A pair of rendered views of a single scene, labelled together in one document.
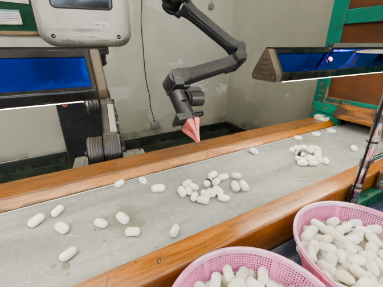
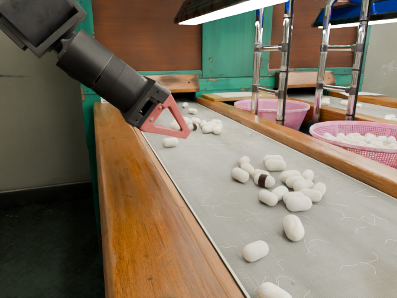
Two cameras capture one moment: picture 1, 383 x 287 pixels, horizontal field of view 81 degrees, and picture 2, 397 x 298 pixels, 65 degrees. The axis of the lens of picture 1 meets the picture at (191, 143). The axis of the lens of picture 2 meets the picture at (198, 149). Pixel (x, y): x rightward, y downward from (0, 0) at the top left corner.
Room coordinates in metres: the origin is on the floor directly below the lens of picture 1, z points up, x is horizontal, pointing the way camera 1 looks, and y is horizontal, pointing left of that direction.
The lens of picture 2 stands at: (0.57, 0.44, 0.95)
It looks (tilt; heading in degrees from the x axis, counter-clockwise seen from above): 17 degrees down; 280
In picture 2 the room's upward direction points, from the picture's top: straight up
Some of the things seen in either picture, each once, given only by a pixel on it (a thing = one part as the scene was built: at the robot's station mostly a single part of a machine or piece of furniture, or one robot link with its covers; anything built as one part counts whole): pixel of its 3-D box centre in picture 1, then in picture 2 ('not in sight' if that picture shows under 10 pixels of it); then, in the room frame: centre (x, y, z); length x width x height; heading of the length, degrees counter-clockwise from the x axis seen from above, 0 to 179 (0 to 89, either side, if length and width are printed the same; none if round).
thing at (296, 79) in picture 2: not in sight; (306, 79); (0.35, -1.12, 0.83); 0.30 x 0.06 x 0.07; 29
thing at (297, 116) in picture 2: not in sight; (270, 116); (0.52, -0.72, 0.72); 0.27 x 0.27 x 0.10
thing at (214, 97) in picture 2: not in sight; (244, 96); (0.63, -0.91, 0.77); 0.33 x 0.15 x 0.01; 29
